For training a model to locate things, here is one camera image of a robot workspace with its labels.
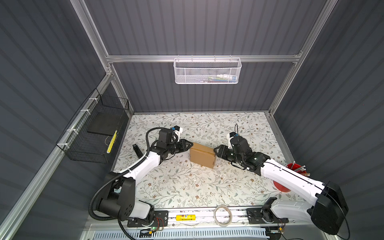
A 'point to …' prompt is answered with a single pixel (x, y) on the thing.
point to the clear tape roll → (230, 215)
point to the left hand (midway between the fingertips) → (192, 144)
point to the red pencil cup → (295, 167)
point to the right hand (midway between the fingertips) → (216, 151)
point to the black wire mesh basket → (91, 135)
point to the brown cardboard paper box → (202, 155)
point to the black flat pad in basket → (107, 123)
